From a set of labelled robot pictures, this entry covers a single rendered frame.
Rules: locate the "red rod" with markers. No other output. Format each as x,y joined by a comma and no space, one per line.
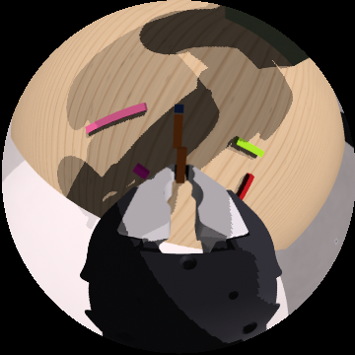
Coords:
245,186

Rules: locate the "lime green rod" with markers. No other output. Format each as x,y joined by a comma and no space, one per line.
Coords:
245,144

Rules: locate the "pink rod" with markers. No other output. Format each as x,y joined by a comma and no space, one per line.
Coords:
116,116

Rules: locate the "small blue block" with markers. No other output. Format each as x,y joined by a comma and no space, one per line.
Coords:
179,108

